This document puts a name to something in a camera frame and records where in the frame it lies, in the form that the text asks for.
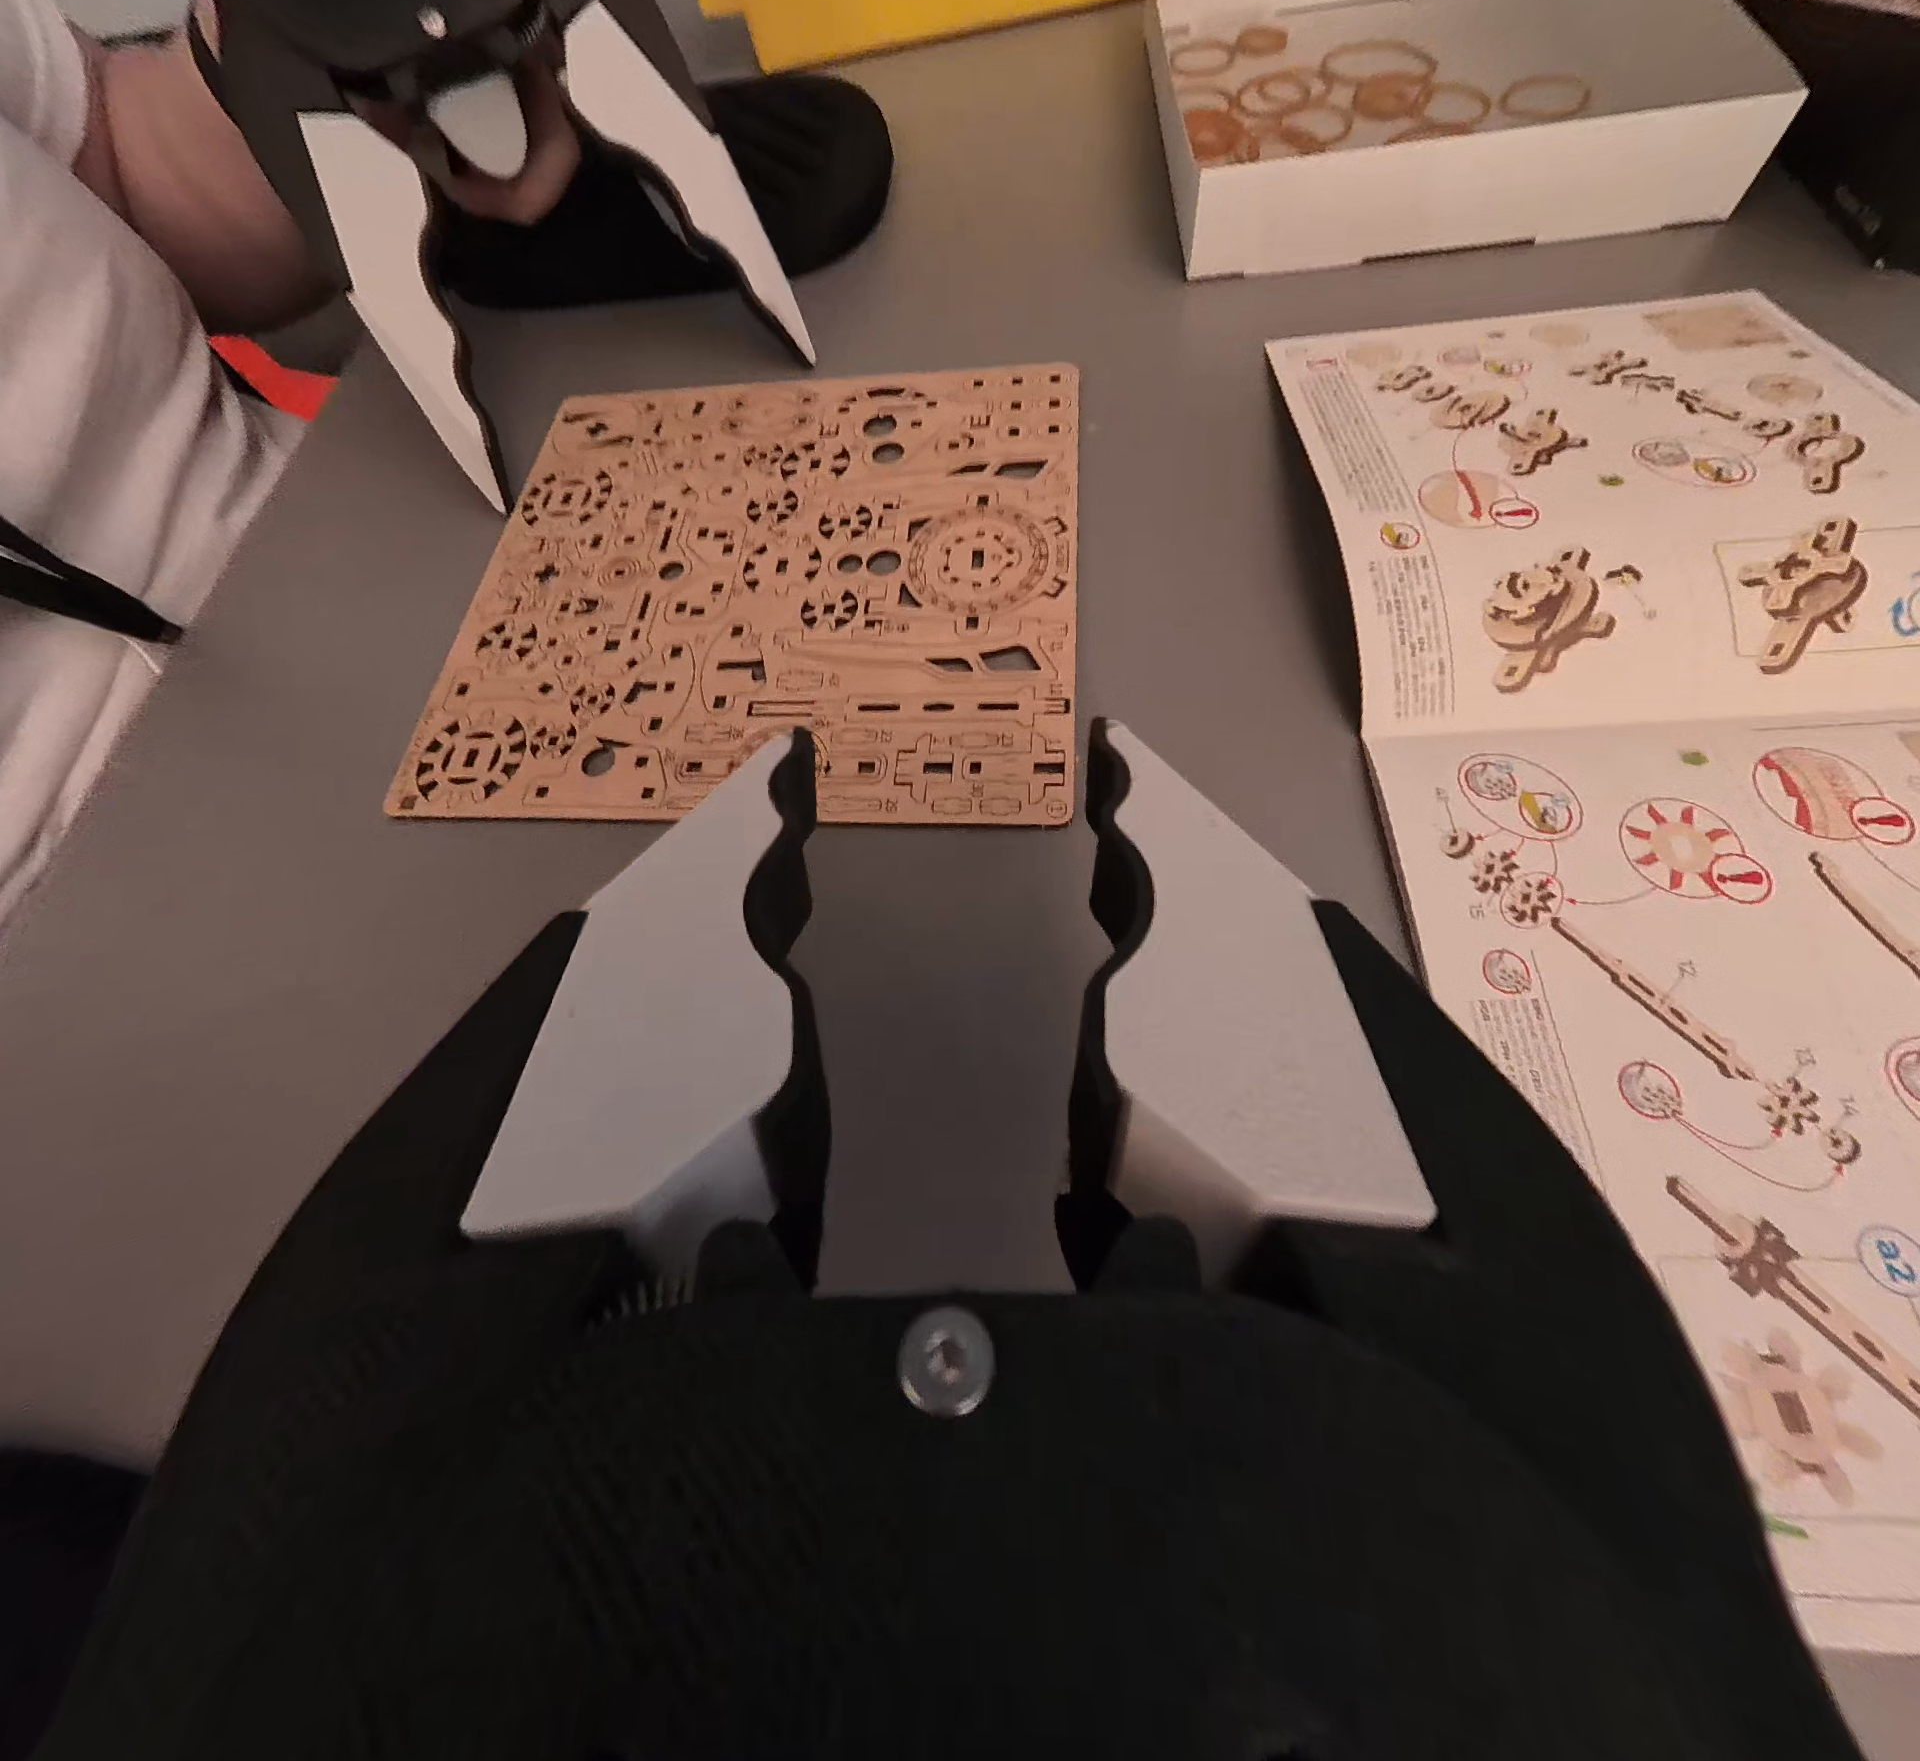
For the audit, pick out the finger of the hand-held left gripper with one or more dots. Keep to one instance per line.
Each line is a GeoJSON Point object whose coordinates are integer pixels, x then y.
{"type": "Point", "coordinates": [383, 261]}
{"type": "Point", "coordinates": [675, 140]}

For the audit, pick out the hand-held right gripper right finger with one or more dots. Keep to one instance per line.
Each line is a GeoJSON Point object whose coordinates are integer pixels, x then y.
{"type": "Point", "coordinates": [1260, 1072]}

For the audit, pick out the orange tag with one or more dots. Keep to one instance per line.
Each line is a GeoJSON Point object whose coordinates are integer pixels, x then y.
{"type": "Point", "coordinates": [278, 378]}

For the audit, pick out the black wrist band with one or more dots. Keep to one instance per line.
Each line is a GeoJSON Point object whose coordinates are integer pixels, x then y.
{"type": "Point", "coordinates": [143, 36]}

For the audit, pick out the black model kit box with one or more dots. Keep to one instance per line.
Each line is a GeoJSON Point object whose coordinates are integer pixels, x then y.
{"type": "Point", "coordinates": [1846, 21]}

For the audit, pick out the person's left forearm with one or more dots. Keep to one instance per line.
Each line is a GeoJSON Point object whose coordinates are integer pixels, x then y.
{"type": "Point", "coordinates": [195, 184]}

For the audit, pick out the person's left hand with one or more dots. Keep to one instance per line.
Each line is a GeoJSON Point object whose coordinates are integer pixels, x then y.
{"type": "Point", "coordinates": [525, 194]}

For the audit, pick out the white cardboard tray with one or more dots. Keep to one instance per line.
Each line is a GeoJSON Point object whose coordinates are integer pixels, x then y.
{"type": "Point", "coordinates": [1500, 201]}

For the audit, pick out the instruction booklet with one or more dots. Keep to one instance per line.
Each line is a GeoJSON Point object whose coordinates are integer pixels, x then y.
{"type": "Point", "coordinates": [1620, 681]}

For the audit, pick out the yellow plastic bin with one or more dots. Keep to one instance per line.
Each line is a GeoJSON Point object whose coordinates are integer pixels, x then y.
{"type": "Point", "coordinates": [1019, 21]}

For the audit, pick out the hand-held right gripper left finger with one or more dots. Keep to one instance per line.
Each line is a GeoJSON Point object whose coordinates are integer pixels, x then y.
{"type": "Point", "coordinates": [630, 1072]}

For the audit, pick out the pile of tan rubber bands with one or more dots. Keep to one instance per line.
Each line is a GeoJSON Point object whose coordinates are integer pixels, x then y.
{"type": "Point", "coordinates": [1351, 96]}

